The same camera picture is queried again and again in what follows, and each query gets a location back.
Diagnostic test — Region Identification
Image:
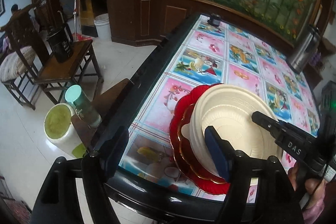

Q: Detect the large beige ribbed bowl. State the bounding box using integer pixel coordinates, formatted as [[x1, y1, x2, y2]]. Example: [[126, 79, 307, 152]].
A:
[[182, 84, 283, 176]]

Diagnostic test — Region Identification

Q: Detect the right hand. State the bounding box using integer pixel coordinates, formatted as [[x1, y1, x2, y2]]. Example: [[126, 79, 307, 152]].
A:
[[288, 162, 327, 223]]

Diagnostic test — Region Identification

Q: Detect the white green roll container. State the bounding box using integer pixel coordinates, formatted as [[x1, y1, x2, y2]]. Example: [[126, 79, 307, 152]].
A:
[[44, 103, 86, 158]]

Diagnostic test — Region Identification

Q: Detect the red plastic plate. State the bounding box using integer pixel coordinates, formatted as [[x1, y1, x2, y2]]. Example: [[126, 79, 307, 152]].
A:
[[169, 85, 230, 195]]

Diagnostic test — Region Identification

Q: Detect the teal lid glass bottle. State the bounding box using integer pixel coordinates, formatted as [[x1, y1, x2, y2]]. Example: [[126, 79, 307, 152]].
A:
[[65, 85, 102, 128]]

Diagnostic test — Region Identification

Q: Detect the stainless steel thermos jug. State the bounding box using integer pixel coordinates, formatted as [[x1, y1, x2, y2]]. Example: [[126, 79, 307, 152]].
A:
[[286, 24, 321, 74]]

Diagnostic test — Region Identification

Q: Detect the wooden side table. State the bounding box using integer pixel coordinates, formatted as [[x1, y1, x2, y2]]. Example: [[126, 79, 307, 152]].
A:
[[34, 39, 104, 105]]

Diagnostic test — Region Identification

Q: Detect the wooden chair with cushion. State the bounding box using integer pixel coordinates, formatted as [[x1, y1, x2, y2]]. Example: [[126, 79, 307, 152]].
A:
[[0, 0, 51, 111]]

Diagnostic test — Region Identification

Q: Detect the colourful floral tablecloth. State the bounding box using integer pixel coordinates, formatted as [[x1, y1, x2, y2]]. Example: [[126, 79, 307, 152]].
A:
[[120, 15, 319, 200]]

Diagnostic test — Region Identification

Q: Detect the black mug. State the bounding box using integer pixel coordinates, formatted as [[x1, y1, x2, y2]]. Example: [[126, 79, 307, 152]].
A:
[[47, 23, 74, 63]]

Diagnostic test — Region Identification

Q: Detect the white plastic bucket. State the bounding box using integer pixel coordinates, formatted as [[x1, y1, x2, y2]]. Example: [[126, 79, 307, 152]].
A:
[[94, 13, 112, 41]]

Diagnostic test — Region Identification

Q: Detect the dark wooden counter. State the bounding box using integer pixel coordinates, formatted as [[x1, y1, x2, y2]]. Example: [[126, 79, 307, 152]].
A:
[[89, 0, 295, 49]]

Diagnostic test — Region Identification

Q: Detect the framed wall picture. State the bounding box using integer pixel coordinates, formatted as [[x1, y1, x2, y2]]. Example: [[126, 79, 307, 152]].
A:
[[0, 0, 6, 16]]

